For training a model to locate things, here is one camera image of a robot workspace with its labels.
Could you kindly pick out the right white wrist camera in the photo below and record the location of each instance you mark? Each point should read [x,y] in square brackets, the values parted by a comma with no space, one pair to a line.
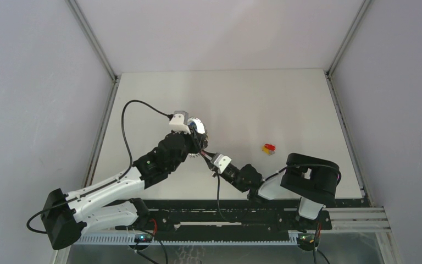
[220,162]

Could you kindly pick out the red and yellow tagged keys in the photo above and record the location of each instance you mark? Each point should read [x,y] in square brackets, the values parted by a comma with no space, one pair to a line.
[269,149]

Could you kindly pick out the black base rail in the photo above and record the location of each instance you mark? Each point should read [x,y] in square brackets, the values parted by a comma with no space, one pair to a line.
[202,221]

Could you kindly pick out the aluminium frame post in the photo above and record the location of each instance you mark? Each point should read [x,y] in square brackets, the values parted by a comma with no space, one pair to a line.
[91,37]
[353,28]

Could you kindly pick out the right aluminium frame post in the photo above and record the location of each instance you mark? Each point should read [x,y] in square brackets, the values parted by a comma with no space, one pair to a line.
[353,28]

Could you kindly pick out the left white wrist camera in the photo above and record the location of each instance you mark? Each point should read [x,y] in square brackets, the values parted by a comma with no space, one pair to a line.
[178,122]

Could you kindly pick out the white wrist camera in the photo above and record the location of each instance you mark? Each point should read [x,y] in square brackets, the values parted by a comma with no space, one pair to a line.
[220,162]
[178,122]

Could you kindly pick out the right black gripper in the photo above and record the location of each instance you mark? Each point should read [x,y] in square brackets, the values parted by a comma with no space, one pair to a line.
[210,154]

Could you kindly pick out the left aluminium frame post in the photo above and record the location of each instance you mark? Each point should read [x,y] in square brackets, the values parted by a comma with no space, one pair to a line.
[91,37]

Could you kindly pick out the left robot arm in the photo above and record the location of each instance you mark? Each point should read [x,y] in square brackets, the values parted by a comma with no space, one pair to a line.
[67,217]

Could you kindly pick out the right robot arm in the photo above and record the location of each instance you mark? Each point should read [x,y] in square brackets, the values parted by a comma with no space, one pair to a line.
[315,180]

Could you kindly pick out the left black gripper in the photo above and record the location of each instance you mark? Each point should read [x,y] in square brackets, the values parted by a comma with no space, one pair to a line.
[195,143]

